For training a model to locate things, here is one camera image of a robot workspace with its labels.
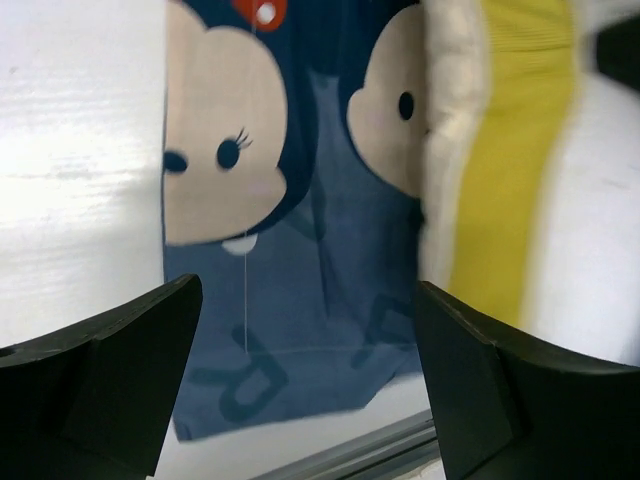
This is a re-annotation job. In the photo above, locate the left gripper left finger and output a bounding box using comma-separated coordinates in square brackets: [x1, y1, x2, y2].
[1, 274, 203, 480]

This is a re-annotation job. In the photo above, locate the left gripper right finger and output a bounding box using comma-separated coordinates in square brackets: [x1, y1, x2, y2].
[415, 282, 639, 480]

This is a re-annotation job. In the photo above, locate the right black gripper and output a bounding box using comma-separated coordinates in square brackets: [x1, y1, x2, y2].
[595, 14, 640, 93]

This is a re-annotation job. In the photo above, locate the blue cartoon print pillowcase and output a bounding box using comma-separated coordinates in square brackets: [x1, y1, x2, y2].
[162, 1, 427, 442]

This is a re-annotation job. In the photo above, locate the aluminium front rail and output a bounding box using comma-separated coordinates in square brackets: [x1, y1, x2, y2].
[260, 410, 439, 480]

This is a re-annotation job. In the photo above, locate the white pillow yellow trim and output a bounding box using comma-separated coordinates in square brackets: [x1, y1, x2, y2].
[421, 1, 639, 365]

